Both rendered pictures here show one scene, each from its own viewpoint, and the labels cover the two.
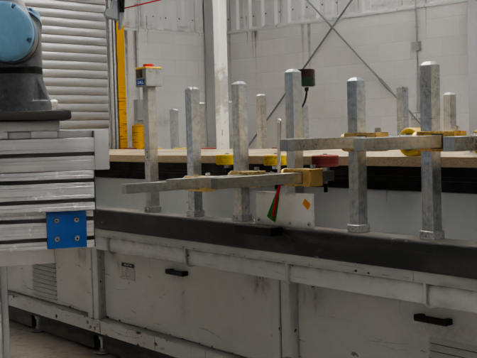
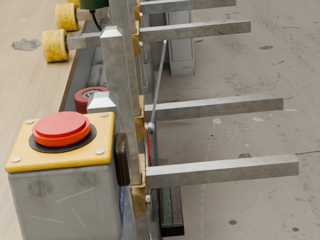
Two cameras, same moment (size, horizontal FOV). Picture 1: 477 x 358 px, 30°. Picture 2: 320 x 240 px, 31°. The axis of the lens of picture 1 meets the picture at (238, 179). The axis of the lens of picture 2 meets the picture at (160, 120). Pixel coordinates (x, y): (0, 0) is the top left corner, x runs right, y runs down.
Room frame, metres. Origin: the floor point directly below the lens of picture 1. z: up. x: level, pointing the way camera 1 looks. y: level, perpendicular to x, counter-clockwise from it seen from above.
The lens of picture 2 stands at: (3.43, 0.60, 1.41)
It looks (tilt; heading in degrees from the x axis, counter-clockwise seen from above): 27 degrees down; 220
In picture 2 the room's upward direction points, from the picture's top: 6 degrees counter-clockwise
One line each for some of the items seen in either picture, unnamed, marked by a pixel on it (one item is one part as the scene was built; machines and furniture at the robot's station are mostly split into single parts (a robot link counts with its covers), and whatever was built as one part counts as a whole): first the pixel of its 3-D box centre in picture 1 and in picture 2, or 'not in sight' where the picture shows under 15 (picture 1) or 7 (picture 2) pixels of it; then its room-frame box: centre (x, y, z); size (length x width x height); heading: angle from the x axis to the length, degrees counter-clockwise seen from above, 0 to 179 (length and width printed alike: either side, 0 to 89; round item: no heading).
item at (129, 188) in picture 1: (180, 185); not in sight; (2.91, 0.19, 0.81); 0.43 x 0.03 x 0.04; 129
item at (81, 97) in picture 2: (325, 172); (95, 115); (2.63, -0.26, 0.85); 0.08 x 0.08 x 0.11
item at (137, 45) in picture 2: (363, 141); (130, 38); (2.40, -0.34, 0.95); 0.13 x 0.06 x 0.05; 39
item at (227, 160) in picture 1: (227, 169); not in sight; (3.03, 0.04, 0.85); 0.08 x 0.08 x 0.11
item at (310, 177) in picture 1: (301, 177); (132, 118); (2.59, -0.18, 0.85); 0.13 x 0.06 x 0.05; 39
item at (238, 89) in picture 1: (240, 158); (128, 160); (2.80, -0.01, 0.90); 0.03 x 0.03 x 0.48; 39
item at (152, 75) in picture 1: (148, 77); (71, 182); (3.20, 0.31, 1.18); 0.07 x 0.07 x 0.08; 39
